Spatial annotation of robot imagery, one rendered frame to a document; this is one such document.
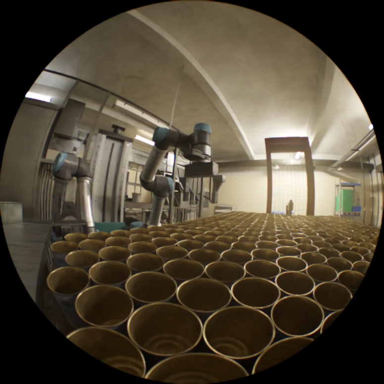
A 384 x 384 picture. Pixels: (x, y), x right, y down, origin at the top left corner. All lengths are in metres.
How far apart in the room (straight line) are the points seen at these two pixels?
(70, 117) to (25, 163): 0.84
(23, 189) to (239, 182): 9.84
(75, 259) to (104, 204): 0.89
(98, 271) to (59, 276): 0.07
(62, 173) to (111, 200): 0.56
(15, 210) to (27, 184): 1.30
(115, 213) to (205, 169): 0.86
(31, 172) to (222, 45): 4.23
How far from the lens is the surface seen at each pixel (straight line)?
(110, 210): 1.16
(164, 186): 0.86
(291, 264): 0.32
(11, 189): 2.21
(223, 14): 3.57
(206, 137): 0.53
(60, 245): 0.35
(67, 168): 0.76
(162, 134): 0.56
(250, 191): 9.12
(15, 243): 0.56
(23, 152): 2.20
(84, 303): 0.19
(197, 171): 0.50
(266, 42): 3.89
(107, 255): 0.31
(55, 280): 0.24
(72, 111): 1.99
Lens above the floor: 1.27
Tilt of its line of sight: 4 degrees up
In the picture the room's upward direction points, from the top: 4 degrees clockwise
